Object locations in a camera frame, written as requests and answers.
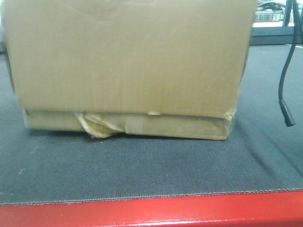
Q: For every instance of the red conveyor frame edge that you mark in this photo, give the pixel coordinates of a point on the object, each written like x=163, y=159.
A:
x=272, y=209

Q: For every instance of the dark grey conveyor belt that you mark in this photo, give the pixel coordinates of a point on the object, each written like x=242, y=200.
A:
x=261, y=153

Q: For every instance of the brown cardboard carton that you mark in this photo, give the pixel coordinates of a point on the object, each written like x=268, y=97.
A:
x=168, y=68

